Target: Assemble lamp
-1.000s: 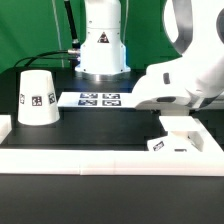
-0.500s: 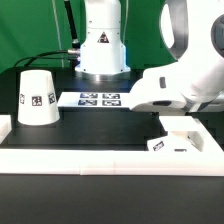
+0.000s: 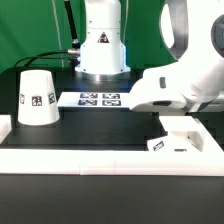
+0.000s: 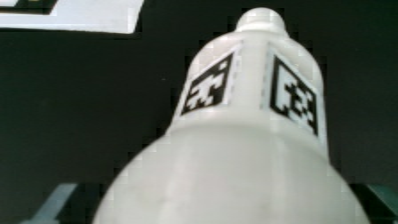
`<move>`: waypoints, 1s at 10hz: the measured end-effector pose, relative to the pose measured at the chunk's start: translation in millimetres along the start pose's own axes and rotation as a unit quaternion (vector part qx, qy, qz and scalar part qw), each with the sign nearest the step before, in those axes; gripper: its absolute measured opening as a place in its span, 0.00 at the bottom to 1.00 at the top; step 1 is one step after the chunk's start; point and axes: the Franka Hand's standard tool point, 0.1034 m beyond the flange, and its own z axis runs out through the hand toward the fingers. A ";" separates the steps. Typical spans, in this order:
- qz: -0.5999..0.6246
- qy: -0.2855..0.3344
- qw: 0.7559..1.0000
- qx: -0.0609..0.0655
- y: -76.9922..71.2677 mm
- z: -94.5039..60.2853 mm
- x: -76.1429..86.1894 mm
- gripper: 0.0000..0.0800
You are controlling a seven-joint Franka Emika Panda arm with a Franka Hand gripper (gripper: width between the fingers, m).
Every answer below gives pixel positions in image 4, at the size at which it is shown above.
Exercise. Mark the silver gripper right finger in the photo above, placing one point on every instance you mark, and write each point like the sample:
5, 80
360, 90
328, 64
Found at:
383, 199

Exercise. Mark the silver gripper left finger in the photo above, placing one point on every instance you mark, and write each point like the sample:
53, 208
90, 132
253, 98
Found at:
49, 211

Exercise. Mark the white lamp bulb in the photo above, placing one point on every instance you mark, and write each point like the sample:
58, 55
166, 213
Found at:
237, 169

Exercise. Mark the white marker sheet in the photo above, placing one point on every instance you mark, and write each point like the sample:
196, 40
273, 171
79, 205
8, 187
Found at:
79, 15

